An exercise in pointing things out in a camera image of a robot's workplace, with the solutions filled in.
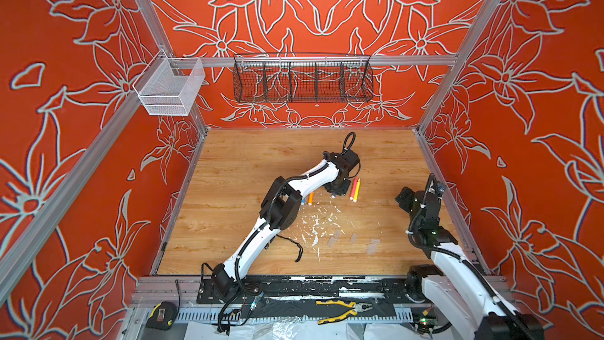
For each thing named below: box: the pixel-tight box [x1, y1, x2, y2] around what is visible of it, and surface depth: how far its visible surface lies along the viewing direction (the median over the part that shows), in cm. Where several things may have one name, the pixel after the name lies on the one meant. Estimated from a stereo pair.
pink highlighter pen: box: [349, 176, 358, 201], surface depth 98 cm
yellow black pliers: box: [315, 299, 373, 325], surface depth 71 cm
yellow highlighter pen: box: [353, 177, 361, 204], surface depth 97 cm
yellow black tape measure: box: [145, 300, 178, 332], surface depth 69 cm
